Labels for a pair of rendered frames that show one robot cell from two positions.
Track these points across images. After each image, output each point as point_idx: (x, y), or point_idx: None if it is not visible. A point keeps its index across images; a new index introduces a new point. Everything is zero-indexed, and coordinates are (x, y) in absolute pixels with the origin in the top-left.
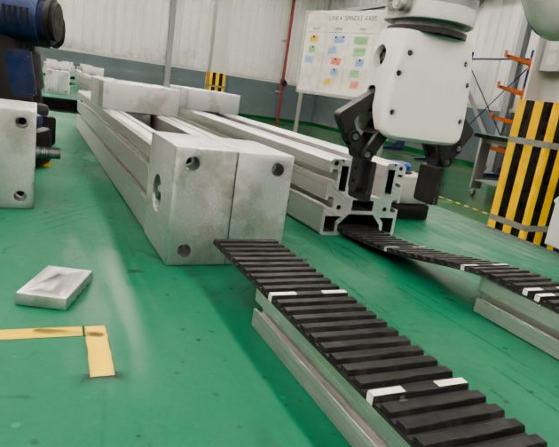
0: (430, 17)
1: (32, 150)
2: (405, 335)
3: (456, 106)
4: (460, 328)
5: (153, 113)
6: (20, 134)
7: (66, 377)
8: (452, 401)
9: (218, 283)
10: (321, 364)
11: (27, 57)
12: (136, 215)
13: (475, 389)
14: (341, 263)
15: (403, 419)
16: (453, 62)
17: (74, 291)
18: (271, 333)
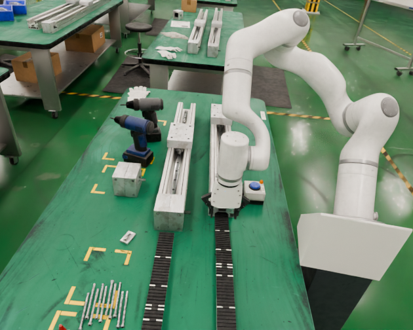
0: (221, 183)
1: (135, 186)
2: (188, 265)
3: (236, 200)
4: (204, 265)
5: (183, 148)
6: (132, 183)
7: (120, 263)
8: (160, 289)
9: None
10: None
11: (143, 137)
12: None
13: (186, 283)
14: (200, 233)
15: (150, 290)
16: (233, 191)
17: (130, 240)
18: None
